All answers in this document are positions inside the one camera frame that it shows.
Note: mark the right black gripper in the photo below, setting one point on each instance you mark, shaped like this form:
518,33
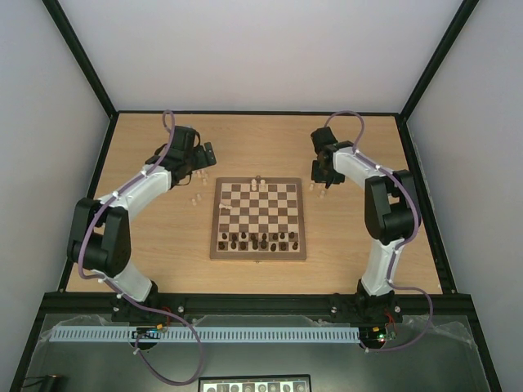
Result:
324,172

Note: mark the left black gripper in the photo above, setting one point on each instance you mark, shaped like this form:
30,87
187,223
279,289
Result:
203,160

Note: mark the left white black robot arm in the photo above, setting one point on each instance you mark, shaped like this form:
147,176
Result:
100,235

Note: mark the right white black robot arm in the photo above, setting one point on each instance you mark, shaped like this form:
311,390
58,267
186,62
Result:
391,214

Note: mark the right light pieces lower cluster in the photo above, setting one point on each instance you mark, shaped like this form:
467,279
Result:
318,188

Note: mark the light pieces cluster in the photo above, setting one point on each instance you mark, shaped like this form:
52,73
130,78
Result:
202,175
318,188

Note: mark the left light pieces cluster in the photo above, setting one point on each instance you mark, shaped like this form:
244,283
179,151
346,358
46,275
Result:
202,175

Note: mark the dark chess pieces back row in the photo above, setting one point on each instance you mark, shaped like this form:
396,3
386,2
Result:
269,237

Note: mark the dark chess pieces row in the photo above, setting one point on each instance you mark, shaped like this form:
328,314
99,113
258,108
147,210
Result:
259,246
269,237

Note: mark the wooden chess board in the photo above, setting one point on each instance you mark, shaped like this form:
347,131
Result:
277,208

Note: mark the dark chess pieces front row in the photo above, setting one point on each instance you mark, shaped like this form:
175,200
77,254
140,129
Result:
259,246

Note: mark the right controller board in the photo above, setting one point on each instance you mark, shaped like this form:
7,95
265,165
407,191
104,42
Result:
380,334

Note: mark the controller board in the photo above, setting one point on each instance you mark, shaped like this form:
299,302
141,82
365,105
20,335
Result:
380,334
153,333

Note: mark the left controller board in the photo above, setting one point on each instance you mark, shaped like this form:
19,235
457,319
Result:
153,333

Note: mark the left light piece pair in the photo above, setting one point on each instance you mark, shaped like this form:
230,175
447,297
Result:
196,199

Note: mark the printed reference sheet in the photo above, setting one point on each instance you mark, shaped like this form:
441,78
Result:
255,384

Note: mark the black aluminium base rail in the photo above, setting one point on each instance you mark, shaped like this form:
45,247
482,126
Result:
334,308

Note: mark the light blue cable duct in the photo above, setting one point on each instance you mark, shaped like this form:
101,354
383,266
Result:
211,335

